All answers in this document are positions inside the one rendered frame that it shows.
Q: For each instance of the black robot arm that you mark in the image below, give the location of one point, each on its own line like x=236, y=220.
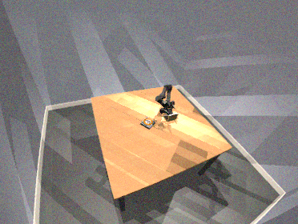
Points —
x=159, y=98

